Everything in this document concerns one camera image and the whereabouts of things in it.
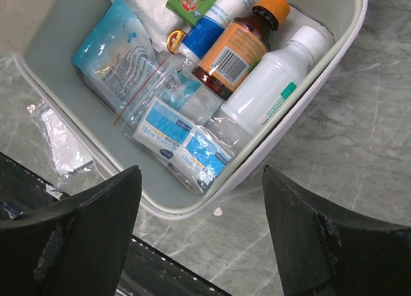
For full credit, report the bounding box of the small green medicine box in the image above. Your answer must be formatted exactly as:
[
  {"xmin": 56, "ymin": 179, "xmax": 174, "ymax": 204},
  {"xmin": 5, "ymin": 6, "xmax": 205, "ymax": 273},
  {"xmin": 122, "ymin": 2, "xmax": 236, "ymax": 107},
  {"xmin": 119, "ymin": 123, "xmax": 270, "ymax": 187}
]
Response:
[{"xmin": 166, "ymin": 0, "xmax": 217, "ymax": 26}]

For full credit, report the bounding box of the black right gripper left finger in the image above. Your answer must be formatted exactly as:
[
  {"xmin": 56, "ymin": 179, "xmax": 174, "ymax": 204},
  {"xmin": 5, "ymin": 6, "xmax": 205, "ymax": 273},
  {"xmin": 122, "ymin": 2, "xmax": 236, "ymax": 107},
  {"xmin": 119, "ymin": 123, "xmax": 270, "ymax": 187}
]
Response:
[{"xmin": 1, "ymin": 166, "xmax": 142, "ymax": 295}]

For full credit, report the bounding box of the large gauze plastic bag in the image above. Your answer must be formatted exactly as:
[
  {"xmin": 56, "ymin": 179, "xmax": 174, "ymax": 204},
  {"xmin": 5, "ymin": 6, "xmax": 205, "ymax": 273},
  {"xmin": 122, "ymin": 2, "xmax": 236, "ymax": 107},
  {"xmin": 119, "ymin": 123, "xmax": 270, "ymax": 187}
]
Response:
[{"xmin": 110, "ymin": 0, "xmax": 185, "ymax": 52}]

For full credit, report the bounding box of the white blue pill bottle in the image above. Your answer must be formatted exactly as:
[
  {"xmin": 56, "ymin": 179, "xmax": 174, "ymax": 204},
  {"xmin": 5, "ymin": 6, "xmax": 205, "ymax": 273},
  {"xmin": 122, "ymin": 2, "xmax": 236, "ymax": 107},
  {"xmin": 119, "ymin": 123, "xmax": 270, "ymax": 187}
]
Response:
[{"xmin": 177, "ymin": 0, "xmax": 254, "ymax": 64}]

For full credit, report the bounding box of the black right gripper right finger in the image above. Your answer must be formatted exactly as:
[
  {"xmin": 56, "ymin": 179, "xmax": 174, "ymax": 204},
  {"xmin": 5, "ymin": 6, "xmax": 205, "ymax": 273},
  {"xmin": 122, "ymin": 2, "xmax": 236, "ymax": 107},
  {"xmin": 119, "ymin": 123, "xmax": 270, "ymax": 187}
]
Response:
[{"xmin": 263, "ymin": 166, "xmax": 410, "ymax": 295}]

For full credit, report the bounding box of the white green pill bottle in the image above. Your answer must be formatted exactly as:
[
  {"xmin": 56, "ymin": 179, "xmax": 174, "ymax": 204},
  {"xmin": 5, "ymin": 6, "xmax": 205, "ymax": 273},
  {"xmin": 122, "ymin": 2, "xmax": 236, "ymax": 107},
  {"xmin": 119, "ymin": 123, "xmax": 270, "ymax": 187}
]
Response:
[{"xmin": 221, "ymin": 26, "xmax": 328, "ymax": 135}]

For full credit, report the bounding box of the blue white pouch bag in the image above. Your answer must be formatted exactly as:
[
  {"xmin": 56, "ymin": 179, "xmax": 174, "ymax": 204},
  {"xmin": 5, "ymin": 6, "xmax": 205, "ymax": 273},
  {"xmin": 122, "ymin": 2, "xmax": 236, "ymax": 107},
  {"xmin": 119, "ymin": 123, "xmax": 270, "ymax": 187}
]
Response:
[{"xmin": 71, "ymin": 0, "xmax": 169, "ymax": 114}]

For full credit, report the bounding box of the small gauze zip bag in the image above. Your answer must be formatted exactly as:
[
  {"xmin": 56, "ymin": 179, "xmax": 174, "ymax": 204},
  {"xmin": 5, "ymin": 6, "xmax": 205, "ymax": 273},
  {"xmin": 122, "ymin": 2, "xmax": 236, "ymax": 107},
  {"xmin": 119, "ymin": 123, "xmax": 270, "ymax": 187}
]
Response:
[{"xmin": 27, "ymin": 100, "xmax": 94, "ymax": 189}]

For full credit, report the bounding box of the brown bottle orange cap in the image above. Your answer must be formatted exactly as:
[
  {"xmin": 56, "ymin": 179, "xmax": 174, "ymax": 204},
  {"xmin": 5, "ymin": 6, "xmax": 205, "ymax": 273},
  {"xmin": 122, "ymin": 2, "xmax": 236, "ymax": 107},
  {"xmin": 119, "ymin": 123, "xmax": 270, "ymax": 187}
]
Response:
[{"xmin": 192, "ymin": 0, "xmax": 290, "ymax": 101}]

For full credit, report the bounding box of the white medicine kit case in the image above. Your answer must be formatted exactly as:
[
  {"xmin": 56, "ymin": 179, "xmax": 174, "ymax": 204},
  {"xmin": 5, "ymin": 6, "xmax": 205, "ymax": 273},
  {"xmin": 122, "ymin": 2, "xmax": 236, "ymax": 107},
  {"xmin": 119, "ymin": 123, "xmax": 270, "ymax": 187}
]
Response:
[{"xmin": 14, "ymin": 0, "xmax": 369, "ymax": 220}]

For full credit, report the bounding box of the small red round tin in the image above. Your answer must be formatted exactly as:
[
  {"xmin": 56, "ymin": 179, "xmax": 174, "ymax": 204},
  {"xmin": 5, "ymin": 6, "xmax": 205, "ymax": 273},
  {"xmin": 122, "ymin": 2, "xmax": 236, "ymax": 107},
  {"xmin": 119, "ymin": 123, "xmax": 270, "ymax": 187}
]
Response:
[{"xmin": 166, "ymin": 30, "xmax": 186, "ymax": 54}]

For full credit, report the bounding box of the blue packets plastic bag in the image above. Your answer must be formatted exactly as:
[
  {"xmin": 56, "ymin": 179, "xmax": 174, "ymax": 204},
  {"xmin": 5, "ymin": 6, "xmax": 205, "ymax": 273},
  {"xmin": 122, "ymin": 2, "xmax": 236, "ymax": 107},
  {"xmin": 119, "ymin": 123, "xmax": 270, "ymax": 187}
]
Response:
[{"xmin": 116, "ymin": 59, "xmax": 251, "ymax": 194}]

